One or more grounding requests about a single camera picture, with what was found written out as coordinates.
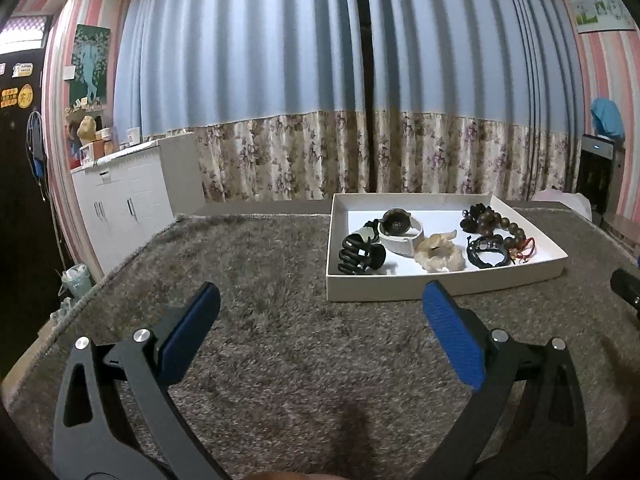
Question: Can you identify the white shallow tray box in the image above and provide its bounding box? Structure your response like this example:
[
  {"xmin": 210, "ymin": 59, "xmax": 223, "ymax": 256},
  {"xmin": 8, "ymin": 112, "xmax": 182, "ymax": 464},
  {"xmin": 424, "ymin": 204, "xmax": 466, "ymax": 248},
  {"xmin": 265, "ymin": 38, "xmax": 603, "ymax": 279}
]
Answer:
[{"xmin": 325, "ymin": 192, "xmax": 570, "ymax": 303}]

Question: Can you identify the grey shaggy mat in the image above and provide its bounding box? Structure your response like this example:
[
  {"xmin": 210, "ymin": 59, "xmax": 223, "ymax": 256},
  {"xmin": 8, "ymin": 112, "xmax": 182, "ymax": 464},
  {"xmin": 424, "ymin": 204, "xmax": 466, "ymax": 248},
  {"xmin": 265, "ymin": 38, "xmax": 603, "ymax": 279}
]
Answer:
[{"xmin": 0, "ymin": 207, "xmax": 640, "ymax": 480}]

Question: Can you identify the brown wooden bead bracelet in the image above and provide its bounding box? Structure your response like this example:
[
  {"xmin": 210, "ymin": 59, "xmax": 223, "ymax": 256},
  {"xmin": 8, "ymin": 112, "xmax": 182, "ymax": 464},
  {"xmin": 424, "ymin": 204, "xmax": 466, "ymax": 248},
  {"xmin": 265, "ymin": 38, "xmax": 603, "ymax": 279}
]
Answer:
[{"xmin": 477, "ymin": 212, "xmax": 528, "ymax": 261}]

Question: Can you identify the cream sheer scrunchie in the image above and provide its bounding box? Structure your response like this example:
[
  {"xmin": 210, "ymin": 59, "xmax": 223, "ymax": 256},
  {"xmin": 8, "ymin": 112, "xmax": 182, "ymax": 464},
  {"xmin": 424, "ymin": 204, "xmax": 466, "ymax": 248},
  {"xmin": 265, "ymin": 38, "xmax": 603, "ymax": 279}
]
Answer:
[{"xmin": 414, "ymin": 230, "xmax": 466, "ymax": 273}]

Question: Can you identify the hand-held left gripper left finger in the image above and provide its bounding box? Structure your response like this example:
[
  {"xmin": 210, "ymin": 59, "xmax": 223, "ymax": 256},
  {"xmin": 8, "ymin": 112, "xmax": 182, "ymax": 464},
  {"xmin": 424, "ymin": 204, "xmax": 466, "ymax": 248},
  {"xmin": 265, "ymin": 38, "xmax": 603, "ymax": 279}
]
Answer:
[{"xmin": 52, "ymin": 281, "xmax": 231, "ymax": 480}]

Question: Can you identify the white cabinet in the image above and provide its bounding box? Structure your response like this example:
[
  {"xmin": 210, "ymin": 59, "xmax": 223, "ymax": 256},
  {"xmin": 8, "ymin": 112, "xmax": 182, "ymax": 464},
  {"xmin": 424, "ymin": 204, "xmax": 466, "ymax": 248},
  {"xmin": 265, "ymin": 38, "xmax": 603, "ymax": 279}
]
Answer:
[{"xmin": 71, "ymin": 132, "xmax": 207, "ymax": 276}]

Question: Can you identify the black flower hair tie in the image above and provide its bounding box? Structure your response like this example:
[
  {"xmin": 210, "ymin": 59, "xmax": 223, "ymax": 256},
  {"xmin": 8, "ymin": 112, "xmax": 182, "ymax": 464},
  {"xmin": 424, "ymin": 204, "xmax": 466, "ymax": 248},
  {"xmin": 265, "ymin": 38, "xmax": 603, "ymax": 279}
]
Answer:
[{"xmin": 460, "ymin": 203, "xmax": 496, "ymax": 234}]

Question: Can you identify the dark water dispenser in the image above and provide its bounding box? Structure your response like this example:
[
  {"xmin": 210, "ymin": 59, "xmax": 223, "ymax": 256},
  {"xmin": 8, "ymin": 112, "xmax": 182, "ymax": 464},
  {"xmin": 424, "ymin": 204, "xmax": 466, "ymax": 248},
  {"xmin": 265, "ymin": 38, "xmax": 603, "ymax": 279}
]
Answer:
[{"xmin": 575, "ymin": 134, "xmax": 626, "ymax": 228}]

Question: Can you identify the black door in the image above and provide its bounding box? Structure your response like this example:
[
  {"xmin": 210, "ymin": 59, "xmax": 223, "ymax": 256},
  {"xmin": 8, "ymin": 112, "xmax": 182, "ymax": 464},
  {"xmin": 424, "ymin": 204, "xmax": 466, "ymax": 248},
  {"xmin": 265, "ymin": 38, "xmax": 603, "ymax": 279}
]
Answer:
[{"xmin": 0, "ymin": 0, "xmax": 71, "ymax": 346}]

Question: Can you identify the pale green waste bin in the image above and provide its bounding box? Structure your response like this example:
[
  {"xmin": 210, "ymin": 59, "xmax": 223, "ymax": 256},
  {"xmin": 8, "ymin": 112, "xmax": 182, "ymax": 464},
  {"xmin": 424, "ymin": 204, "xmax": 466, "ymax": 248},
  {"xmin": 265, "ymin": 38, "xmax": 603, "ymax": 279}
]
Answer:
[{"xmin": 60, "ymin": 263, "xmax": 93, "ymax": 298}]

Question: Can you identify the white strap wristwatch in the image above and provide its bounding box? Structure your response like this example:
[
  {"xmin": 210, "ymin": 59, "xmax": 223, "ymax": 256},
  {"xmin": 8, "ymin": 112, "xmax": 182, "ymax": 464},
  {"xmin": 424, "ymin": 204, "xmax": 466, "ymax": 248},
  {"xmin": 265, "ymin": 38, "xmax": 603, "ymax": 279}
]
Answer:
[{"xmin": 363, "ymin": 208, "xmax": 425, "ymax": 257}]

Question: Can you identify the white plastic bag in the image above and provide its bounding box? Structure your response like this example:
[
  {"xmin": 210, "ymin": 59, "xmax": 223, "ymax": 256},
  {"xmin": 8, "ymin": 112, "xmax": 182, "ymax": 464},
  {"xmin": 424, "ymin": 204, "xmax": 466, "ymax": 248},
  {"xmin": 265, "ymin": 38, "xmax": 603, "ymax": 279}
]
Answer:
[{"xmin": 532, "ymin": 187, "xmax": 593, "ymax": 223}]

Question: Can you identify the red cord bracelet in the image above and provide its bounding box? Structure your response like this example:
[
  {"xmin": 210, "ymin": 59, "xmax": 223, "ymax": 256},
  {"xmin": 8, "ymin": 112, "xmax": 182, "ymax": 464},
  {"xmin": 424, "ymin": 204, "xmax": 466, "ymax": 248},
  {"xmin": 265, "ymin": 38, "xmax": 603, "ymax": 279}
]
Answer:
[{"xmin": 507, "ymin": 239, "xmax": 537, "ymax": 264}]

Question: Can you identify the white green wall poster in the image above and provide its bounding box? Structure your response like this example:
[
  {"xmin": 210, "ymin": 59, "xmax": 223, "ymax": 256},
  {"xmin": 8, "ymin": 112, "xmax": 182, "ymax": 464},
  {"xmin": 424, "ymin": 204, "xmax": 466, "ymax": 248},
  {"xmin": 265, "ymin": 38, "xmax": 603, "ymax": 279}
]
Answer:
[{"xmin": 570, "ymin": 0, "xmax": 636, "ymax": 35}]

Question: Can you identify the blue floral curtain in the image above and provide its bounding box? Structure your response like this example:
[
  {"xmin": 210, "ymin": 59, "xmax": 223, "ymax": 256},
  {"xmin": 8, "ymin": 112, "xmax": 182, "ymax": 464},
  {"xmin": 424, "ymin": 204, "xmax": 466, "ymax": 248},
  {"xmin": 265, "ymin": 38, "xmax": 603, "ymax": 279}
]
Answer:
[
  {"xmin": 365, "ymin": 0, "xmax": 586, "ymax": 201},
  {"xmin": 114, "ymin": 0, "xmax": 371, "ymax": 203}
]

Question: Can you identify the tan plush toy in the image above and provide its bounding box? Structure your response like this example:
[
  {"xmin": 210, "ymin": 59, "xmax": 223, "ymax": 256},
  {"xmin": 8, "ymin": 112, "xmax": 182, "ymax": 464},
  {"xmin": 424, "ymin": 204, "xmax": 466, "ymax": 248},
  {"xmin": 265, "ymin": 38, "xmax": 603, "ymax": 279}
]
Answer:
[{"xmin": 76, "ymin": 115, "xmax": 99, "ymax": 145}]

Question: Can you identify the black braided bracelet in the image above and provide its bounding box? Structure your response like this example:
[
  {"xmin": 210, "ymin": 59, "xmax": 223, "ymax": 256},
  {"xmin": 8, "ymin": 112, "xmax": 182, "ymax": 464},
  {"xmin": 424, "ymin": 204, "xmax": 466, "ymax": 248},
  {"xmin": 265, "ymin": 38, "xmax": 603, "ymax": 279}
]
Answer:
[{"xmin": 466, "ymin": 234, "xmax": 511, "ymax": 267}]

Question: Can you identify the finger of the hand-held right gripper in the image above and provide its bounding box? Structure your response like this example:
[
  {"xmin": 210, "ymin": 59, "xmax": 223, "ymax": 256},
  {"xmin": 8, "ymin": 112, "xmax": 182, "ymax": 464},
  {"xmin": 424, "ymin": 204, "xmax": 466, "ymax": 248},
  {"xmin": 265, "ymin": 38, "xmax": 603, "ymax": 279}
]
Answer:
[{"xmin": 610, "ymin": 268, "xmax": 640, "ymax": 322}]

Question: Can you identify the blue water jug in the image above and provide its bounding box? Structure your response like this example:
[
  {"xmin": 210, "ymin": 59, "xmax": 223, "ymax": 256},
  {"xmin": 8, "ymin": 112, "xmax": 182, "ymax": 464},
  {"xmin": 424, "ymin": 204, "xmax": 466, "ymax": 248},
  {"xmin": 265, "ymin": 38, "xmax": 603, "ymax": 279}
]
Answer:
[{"xmin": 590, "ymin": 98, "xmax": 626, "ymax": 140}]

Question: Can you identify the green figure wall poster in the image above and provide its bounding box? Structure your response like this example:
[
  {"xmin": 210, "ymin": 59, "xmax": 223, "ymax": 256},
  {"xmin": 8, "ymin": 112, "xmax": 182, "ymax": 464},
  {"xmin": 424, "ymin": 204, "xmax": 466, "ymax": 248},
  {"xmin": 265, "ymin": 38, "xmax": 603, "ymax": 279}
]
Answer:
[{"xmin": 69, "ymin": 24, "xmax": 112, "ymax": 108}]

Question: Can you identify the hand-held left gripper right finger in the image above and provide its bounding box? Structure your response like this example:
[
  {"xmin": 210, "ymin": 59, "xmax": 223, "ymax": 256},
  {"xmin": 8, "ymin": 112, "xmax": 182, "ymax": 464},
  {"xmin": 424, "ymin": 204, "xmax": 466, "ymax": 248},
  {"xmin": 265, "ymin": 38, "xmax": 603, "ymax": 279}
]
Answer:
[{"xmin": 415, "ymin": 280, "xmax": 588, "ymax": 480}]

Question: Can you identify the black hair claw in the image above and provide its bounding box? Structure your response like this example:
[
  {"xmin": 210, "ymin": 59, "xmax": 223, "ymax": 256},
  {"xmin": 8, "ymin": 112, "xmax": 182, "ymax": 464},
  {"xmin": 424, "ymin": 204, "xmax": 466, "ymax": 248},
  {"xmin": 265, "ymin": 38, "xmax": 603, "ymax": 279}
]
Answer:
[{"xmin": 336, "ymin": 232, "xmax": 387, "ymax": 277}]

